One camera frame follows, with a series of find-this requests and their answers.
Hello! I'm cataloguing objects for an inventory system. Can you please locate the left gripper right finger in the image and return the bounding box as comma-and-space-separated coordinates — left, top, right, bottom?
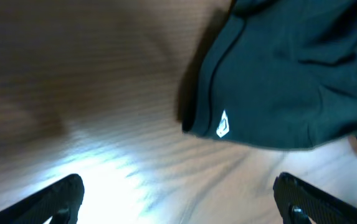
273, 172, 357, 224

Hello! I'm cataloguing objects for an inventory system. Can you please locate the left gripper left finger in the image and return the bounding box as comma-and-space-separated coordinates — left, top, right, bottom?
0, 174, 85, 224

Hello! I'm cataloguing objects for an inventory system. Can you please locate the black t-shirt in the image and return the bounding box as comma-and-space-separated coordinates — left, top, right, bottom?
182, 0, 357, 151

